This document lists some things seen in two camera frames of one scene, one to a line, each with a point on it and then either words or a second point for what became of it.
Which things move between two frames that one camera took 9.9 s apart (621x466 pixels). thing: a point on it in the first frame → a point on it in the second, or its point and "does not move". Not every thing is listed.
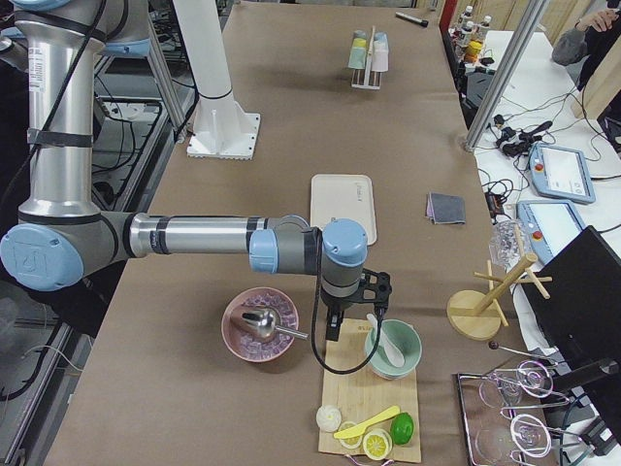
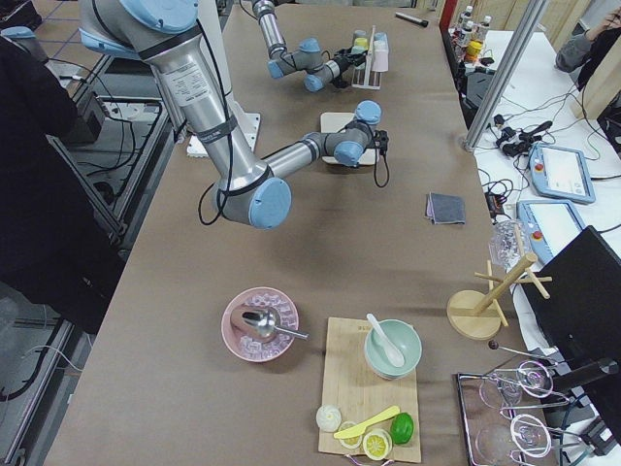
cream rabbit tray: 343,196 → 332,122
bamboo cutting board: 361,394 does not move
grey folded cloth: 445,209 does not move
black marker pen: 422,22 does not move
